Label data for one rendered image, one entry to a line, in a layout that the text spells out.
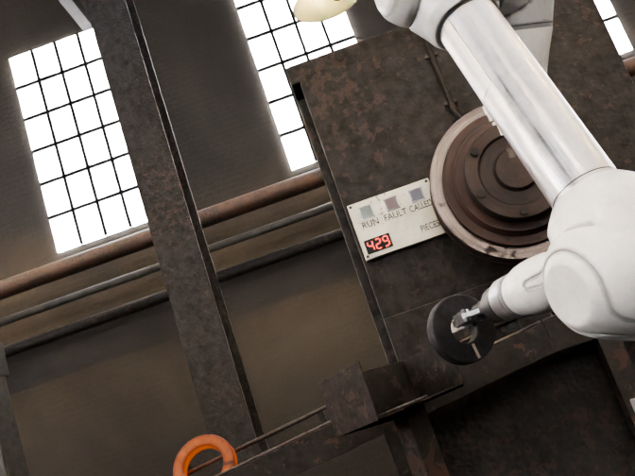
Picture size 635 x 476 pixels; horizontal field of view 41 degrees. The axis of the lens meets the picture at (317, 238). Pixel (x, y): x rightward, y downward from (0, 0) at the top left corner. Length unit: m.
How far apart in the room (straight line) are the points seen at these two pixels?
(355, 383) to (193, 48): 8.04
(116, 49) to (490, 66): 4.66
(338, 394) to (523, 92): 1.01
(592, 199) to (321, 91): 1.72
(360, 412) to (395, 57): 1.25
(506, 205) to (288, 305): 6.42
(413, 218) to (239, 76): 7.06
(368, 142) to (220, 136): 6.67
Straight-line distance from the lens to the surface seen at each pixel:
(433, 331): 1.87
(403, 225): 2.57
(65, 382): 9.21
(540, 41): 1.55
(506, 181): 2.38
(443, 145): 2.50
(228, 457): 2.45
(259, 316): 8.70
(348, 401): 2.02
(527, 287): 1.59
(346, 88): 2.75
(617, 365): 2.41
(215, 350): 5.06
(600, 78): 2.79
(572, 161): 1.20
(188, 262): 5.19
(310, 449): 2.36
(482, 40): 1.34
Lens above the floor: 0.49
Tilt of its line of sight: 15 degrees up
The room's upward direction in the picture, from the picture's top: 19 degrees counter-clockwise
